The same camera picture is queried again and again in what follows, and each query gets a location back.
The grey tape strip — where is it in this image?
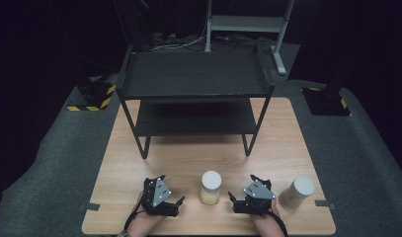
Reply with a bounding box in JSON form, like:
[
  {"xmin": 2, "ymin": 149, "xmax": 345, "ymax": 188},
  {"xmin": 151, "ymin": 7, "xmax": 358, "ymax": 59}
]
[
  {"xmin": 314, "ymin": 198, "xmax": 338, "ymax": 211},
  {"xmin": 79, "ymin": 201, "xmax": 101, "ymax": 212}
]

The white-lidded jar of yellowish powder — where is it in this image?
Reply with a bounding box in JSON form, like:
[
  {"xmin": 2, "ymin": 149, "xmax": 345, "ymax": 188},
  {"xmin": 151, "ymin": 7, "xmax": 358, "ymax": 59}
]
[{"xmin": 199, "ymin": 170, "xmax": 223, "ymax": 205}]

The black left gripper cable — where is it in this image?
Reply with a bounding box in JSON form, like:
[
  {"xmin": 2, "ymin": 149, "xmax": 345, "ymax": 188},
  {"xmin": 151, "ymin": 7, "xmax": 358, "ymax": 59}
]
[{"xmin": 123, "ymin": 192, "xmax": 147, "ymax": 233}]

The white floor cable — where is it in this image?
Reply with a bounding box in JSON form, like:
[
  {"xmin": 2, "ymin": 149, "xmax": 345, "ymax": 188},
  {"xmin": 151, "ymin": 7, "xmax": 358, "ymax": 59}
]
[{"xmin": 151, "ymin": 19, "xmax": 208, "ymax": 51}]

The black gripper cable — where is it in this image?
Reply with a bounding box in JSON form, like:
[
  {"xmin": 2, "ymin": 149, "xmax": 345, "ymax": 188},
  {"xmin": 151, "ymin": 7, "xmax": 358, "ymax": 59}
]
[
  {"xmin": 123, "ymin": 192, "xmax": 147, "ymax": 233},
  {"xmin": 269, "ymin": 200, "xmax": 289, "ymax": 237}
]

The grey metal stand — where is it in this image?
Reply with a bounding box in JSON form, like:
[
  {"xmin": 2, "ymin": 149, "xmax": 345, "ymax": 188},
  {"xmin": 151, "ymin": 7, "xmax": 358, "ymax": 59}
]
[{"xmin": 203, "ymin": 0, "xmax": 295, "ymax": 76}]

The tangle of black floor cables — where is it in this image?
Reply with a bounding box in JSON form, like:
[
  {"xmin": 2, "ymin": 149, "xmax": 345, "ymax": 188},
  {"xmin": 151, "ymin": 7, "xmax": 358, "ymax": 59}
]
[{"xmin": 150, "ymin": 31, "xmax": 276, "ymax": 53}]

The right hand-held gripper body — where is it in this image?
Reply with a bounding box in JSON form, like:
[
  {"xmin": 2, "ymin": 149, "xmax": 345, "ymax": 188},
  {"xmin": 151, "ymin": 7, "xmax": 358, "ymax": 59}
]
[{"xmin": 232, "ymin": 179, "xmax": 277, "ymax": 217}]

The person's left hand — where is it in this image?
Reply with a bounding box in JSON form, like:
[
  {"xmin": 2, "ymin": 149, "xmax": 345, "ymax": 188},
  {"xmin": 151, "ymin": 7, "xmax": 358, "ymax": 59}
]
[{"xmin": 128, "ymin": 209, "xmax": 167, "ymax": 237}]

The black base with yellow stripes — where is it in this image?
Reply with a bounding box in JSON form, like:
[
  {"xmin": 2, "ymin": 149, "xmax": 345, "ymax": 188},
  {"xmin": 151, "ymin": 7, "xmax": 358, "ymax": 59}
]
[
  {"xmin": 300, "ymin": 86, "xmax": 352, "ymax": 117},
  {"xmin": 65, "ymin": 77, "xmax": 118, "ymax": 113}
]

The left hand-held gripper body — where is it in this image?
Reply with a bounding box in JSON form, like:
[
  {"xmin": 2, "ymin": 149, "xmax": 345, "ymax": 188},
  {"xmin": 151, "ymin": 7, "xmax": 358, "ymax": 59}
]
[{"xmin": 140, "ymin": 177, "xmax": 180, "ymax": 218}]

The black two-tier shelf rack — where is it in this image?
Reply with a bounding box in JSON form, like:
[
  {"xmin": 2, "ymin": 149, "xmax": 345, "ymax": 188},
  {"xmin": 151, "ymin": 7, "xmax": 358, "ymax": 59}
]
[{"xmin": 115, "ymin": 43, "xmax": 276, "ymax": 160}]

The white-lidded jar of beige powder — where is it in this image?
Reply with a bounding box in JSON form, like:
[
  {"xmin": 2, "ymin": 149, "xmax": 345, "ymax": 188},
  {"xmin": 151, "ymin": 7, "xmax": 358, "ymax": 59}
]
[{"xmin": 278, "ymin": 176, "xmax": 316, "ymax": 210}]

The person's right hand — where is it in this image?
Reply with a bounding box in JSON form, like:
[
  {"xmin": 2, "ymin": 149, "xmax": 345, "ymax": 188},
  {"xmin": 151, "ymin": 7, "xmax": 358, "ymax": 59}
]
[{"xmin": 250, "ymin": 209, "xmax": 285, "ymax": 237}]

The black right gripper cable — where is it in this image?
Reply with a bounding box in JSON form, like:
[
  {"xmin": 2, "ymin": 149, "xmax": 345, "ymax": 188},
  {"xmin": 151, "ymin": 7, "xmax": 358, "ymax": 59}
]
[{"xmin": 269, "ymin": 200, "xmax": 289, "ymax": 237}]

